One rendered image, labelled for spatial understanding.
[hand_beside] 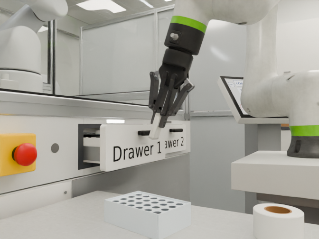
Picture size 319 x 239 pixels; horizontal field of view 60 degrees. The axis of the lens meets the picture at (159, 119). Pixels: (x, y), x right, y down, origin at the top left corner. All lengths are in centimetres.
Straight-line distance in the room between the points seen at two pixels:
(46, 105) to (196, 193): 205
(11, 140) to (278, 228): 45
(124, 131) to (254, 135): 104
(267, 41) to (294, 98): 23
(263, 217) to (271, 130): 124
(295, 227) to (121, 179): 54
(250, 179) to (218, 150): 170
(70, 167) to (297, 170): 53
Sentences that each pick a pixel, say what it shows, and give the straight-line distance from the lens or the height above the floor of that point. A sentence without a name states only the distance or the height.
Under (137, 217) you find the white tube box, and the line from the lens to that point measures 45.
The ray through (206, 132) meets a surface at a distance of 245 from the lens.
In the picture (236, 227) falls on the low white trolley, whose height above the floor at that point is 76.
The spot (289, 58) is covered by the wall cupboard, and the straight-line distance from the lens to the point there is 402.
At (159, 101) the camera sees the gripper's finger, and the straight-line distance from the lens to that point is 72.
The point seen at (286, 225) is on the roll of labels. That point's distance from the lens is 44.
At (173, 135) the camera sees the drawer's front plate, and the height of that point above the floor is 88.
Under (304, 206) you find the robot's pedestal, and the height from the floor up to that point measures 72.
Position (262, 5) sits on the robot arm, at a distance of 65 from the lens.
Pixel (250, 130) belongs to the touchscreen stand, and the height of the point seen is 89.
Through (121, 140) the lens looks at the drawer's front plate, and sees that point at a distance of 70.
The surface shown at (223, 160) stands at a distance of 242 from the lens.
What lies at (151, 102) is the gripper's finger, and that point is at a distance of 73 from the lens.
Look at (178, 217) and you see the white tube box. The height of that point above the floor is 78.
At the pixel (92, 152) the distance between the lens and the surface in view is 70.
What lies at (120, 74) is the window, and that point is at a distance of 87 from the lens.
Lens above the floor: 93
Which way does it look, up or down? 1 degrees up
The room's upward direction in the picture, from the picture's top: straight up
